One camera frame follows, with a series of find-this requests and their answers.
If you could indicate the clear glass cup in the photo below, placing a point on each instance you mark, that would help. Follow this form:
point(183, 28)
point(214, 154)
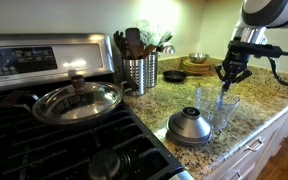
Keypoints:
point(204, 110)

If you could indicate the light wooden spoon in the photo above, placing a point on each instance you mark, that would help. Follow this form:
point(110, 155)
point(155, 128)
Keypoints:
point(148, 51)

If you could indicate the small black cast-iron skillet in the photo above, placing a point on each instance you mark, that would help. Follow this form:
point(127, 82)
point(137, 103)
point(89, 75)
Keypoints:
point(174, 76)

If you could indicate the dark wooden spatula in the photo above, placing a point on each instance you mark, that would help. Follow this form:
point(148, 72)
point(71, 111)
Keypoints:
point(133, 41)

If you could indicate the black cooking spoon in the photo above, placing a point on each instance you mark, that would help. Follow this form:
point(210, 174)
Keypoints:
point(119, 43)

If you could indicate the small steel bowl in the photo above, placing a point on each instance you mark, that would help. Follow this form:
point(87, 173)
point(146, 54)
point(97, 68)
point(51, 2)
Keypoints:
point(199, 58)

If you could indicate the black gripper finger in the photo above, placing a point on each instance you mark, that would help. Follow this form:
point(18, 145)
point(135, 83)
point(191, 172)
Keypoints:
point(240, 77)
point(224, 75)

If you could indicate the perforated steel utensil holder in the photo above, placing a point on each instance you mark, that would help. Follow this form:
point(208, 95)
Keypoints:
point(134, 76)
point(152, 70)

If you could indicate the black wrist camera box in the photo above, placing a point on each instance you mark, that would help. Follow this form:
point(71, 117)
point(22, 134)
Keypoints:
point(254, 49)

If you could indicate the steel frying pan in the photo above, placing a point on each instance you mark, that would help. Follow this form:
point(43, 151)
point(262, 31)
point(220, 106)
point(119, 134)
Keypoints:
point(20, 100)

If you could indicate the stainless steel gas stove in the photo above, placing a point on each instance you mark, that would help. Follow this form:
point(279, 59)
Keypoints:
point(50, 153)

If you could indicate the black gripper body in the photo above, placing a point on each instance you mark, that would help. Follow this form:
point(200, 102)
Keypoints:
point(236, 63)

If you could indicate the steel ladle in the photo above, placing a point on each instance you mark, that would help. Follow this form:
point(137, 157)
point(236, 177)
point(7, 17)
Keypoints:
point(167, 49)

